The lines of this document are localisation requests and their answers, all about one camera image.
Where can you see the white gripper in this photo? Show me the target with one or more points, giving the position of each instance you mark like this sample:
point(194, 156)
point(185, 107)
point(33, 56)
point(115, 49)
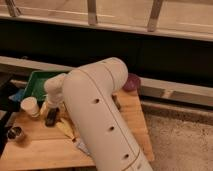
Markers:
point(53, 102)

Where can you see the black eraser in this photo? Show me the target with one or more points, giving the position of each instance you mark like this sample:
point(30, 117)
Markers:
point(51, 117)

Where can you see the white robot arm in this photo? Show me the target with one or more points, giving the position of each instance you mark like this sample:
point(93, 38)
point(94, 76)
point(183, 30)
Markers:
point(86, 92)

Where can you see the white paper cup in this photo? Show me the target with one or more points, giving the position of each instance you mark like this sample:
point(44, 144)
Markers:
point(30, 106)

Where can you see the green plastic tray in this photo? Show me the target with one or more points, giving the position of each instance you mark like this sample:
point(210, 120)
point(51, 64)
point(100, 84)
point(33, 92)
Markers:
point(42, 83)

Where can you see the blue object at table edge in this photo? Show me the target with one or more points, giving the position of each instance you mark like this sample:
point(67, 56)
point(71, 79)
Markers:
point(17, 97)

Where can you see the small metal cup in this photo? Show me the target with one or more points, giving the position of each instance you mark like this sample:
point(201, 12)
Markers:
point(16, 134)

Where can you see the grey blue cloth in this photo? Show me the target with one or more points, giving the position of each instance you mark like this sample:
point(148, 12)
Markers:
point(81, 145)

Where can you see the small dark block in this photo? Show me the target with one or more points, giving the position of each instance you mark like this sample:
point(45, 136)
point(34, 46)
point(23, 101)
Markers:
point(116, 102)

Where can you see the purple bowl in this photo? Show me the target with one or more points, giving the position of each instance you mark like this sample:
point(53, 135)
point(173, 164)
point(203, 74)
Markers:
point(133, 82)

